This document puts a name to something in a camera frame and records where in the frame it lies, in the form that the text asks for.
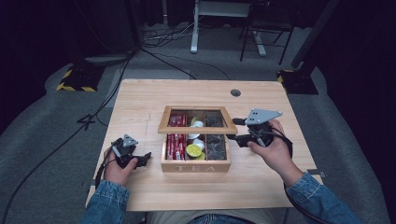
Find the thin black floor cable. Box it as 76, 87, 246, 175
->
153, 50, 232, 81

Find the left hand-held gripper cable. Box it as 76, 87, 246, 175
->
94, 150, 114, 189

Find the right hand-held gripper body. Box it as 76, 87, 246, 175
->
245, 107, 284, 147

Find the long black floor cable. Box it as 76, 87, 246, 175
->
0, 50, 136, 224

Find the person's left hand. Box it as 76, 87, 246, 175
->
103, 148, 138, 187

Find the bundle of red tea sachets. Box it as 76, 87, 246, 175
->
166, 112, 188, 161

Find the wooden tea box glass lid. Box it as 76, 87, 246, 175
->
157, 105, 239, 174

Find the right hand-held gripper cable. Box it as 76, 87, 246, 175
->
267, 125, 332, 224

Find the dark slanted pole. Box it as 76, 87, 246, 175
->
290, 0, 341, 70

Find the pile of dark tea bags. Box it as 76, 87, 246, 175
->
205, 113, 228, 161

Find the white desk frame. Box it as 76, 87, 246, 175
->
190, 0, 267, 57

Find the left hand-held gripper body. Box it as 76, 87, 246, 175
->
110, 133, 139, 169

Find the tangle of floor cables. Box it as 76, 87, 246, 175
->
141, 20, 201, 49

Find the person's lap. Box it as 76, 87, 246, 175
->
141, 208, 289, 224

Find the yellow-black striped stand base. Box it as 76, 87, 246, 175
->
55, 63, 106, 93
276, 68, 319, 95

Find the black chair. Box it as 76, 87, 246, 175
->
238, 0, 295, 66

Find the hand-held gripper cable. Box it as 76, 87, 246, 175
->
267, 125, 332, 224
94, 150, 114, 189

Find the person's right hand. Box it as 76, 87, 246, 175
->
247, 119, 304, 188

